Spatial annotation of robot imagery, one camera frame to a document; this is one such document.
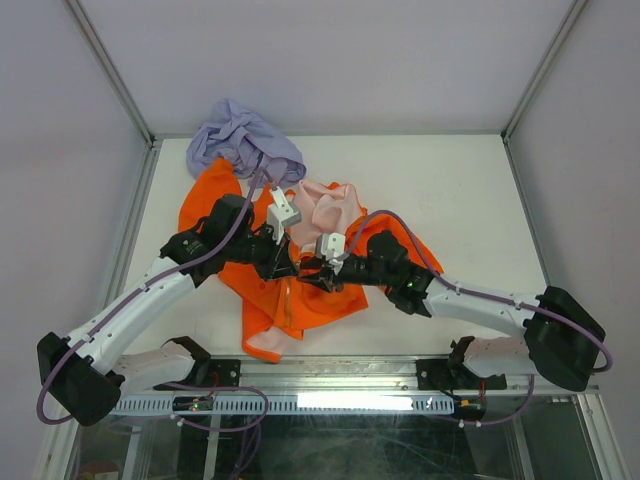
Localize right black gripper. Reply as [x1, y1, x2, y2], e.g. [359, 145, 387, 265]
[296, 255, 393, 293]

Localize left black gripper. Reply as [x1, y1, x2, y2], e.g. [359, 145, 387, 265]
[225, 221, 299, 283]

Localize orange jacket with pink lining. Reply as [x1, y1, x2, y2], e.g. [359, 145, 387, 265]
[178, 157, 443, 363]

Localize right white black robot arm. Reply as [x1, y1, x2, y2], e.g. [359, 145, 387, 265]
[299, 230, 606, 392]

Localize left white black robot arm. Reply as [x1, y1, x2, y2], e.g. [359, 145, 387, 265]
[37, 189, 301, 426]

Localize crumpled lavender garment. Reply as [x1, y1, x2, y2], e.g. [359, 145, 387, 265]
[186, 99, 307, 187]

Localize small electronics board with leds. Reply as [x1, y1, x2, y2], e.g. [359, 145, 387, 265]
[172, 396, 216, 413]

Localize black connector with yellow plug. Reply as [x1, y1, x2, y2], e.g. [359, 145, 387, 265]
[451, 397, 486, 422]

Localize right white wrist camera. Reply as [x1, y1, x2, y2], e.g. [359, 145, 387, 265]
[315, 232, 345, 273]

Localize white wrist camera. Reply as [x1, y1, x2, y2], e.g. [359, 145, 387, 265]
[266, 187, 302, 244]
[315, 232, 345, 273]

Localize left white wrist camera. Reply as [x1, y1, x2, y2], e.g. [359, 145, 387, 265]
[266, 187, 302, 244]

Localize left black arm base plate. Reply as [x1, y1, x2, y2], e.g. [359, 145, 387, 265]
[154, 358, 241, 391]

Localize aluminium mounting rail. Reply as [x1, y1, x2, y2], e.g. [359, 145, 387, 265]
[119, 353, 600, 397]

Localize white slotted cable duct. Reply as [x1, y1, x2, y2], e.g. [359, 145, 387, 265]
[111, 392, 454, 417]

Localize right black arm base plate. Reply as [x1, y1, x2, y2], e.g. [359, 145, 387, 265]
[415, 358, 507, 391]

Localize purple cable under rail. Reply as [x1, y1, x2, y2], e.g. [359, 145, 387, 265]
[159, 382, 271, 480]

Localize left aluminium frame post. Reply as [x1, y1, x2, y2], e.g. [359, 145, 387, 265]
[62, 0, 155, 147]

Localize aluminium frame post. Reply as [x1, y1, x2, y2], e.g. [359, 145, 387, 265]
[62, 0, 155, 147]
[501, 0, 591, 144]

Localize right aluminium frame post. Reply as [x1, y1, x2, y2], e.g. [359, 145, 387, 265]
[501, 0, 591, 144]

